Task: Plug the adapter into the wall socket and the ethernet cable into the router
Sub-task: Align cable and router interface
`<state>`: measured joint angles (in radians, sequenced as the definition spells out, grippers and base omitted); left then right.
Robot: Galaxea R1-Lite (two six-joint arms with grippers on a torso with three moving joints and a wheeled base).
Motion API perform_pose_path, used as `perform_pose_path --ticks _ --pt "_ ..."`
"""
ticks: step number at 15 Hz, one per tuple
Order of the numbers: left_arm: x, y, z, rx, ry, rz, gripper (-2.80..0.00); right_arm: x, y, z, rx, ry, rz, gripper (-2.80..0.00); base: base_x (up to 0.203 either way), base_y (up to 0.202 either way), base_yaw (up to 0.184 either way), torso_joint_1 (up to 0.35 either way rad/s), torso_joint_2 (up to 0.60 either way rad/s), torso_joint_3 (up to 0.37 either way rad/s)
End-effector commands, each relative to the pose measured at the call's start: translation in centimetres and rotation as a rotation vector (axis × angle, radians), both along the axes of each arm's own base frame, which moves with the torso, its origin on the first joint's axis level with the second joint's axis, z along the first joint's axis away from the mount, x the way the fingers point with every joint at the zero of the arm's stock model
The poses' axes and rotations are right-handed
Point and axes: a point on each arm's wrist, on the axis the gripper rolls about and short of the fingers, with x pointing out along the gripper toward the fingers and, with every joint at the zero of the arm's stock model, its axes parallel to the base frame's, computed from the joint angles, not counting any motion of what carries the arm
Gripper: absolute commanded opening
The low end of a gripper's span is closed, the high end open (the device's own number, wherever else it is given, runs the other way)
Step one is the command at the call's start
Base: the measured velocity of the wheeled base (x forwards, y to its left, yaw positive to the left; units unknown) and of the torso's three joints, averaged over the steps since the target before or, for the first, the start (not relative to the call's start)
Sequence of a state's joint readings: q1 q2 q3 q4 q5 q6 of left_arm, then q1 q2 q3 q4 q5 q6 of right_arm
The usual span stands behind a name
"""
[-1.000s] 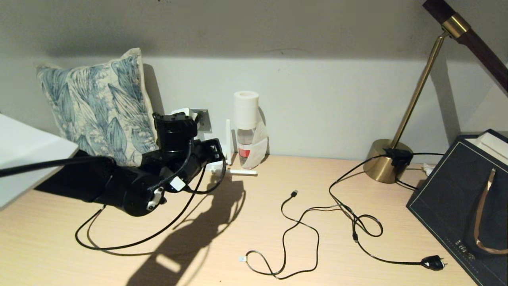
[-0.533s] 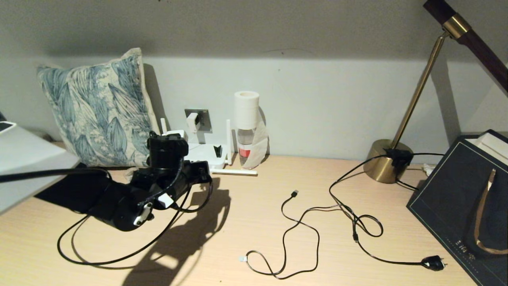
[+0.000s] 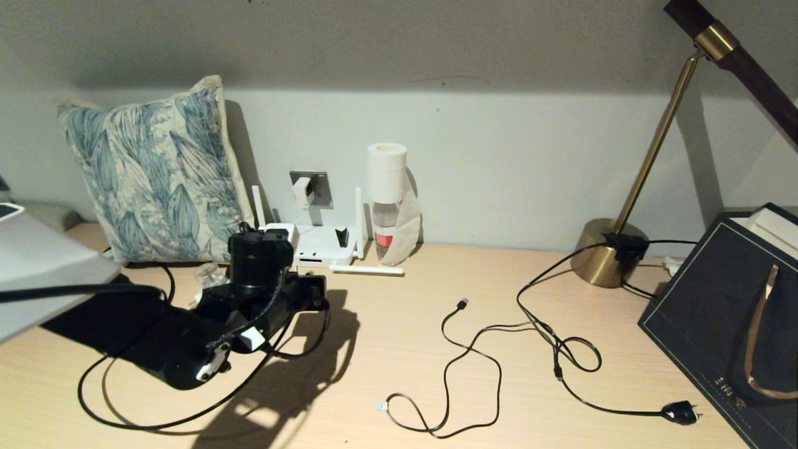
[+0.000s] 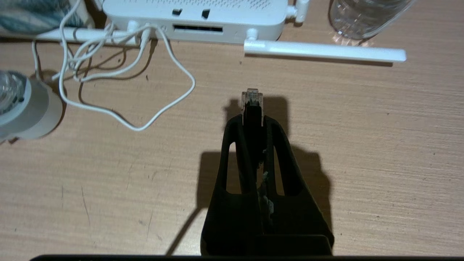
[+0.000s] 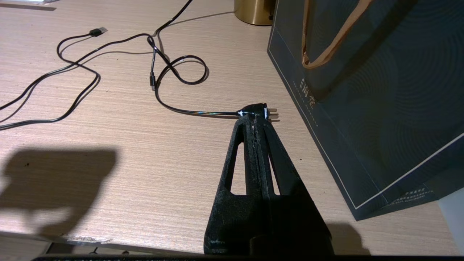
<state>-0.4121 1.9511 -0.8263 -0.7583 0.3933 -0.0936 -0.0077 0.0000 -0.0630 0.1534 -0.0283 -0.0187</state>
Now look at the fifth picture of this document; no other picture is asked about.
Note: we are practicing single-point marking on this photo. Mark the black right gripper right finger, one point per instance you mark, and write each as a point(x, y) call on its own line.
point(293, 214)

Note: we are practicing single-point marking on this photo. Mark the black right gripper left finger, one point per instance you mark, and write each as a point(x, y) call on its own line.
point(235, 217)

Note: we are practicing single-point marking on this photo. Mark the brass desk lamp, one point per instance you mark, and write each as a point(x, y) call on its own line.
point(253, 12)

